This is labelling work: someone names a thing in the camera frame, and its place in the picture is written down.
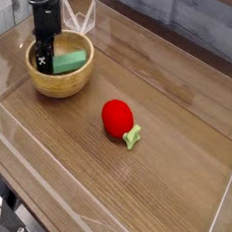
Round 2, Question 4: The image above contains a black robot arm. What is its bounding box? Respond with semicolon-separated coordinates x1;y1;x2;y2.
28;0;62;74

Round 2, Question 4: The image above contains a green rectangular block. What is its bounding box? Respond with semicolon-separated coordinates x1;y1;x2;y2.
52;49;87;74

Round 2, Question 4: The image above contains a black metal table bracket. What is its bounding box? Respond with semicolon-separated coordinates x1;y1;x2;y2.
0;191;29;232

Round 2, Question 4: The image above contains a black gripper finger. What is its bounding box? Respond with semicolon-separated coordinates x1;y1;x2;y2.
35;40;54;74

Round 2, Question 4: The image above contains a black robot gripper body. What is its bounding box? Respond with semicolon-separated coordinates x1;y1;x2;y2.
29;0;62;43

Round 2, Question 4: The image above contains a clear acrylic enclosure wall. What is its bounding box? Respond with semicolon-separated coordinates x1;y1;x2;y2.
0;4;232;232

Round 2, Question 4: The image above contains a red plush strawberry toy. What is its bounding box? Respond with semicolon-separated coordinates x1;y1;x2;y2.
101;100;141;149

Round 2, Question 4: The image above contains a clear acrylic corner bracket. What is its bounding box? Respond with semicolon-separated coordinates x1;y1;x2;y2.
62;0;96;35

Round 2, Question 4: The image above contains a light wooden bowl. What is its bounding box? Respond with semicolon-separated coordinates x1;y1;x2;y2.
25;30;95;99

